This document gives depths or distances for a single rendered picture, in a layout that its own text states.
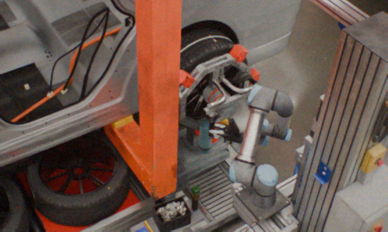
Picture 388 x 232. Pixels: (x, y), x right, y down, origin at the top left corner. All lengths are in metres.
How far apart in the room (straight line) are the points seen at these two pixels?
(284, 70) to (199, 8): 1.96
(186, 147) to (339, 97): 1.89
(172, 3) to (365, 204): 1.30
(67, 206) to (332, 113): 1.77
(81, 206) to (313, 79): 2.56
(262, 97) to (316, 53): 2.54
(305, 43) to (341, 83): 3.14
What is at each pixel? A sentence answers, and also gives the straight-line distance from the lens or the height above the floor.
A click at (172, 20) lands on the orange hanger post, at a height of 1.84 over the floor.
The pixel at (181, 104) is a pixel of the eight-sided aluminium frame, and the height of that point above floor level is 0.90.
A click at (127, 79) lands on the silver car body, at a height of 1.06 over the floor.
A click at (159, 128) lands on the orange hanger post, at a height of 1.15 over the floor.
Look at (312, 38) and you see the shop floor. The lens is 5.80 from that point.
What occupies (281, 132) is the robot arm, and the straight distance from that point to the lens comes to 3.44.
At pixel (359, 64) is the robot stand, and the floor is 1.94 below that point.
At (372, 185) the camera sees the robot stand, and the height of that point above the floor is 1.23.
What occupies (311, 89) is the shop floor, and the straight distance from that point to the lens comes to 5.23.
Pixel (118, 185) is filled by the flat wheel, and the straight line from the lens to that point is 3.74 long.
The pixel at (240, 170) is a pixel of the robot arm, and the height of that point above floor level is 1.03.
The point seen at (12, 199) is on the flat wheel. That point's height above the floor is 0.50.
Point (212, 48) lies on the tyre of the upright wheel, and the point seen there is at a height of 1.18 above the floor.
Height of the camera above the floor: 3.46
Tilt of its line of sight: 44 degrees down
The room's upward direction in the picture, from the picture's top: 3 degrees clockwise
